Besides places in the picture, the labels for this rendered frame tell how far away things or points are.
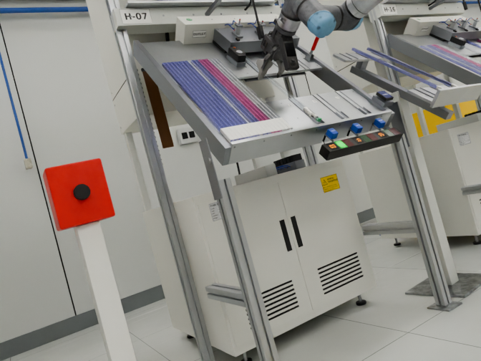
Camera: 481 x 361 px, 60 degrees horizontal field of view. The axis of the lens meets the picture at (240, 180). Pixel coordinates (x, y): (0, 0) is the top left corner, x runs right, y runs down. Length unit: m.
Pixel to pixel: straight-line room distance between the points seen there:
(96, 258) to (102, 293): 0.09
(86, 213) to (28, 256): 1.85
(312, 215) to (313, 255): 0.15
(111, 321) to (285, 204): 0.77
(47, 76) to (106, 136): 0.54
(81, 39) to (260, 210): 2.18
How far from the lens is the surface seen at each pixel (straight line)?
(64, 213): 1.14
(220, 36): 1.74
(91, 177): 1.15
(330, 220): 1.72
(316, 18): 1.34
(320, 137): 1.37
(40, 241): 2.97
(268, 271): 1.55
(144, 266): 3.08
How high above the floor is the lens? 0.60
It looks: 1 degrees up
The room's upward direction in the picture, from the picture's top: 15 degrees counter-clockwise
